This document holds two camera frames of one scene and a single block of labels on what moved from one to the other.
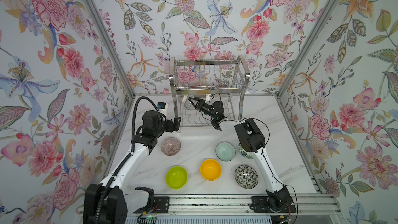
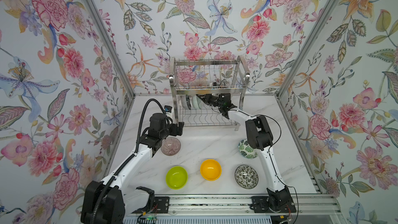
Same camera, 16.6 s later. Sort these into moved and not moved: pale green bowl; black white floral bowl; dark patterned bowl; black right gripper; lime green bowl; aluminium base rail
Moved: black right gripper; pale green bowl
Not moved: aluminium base rail; lime green bowl; dark patterned bowl; black white floral bowl
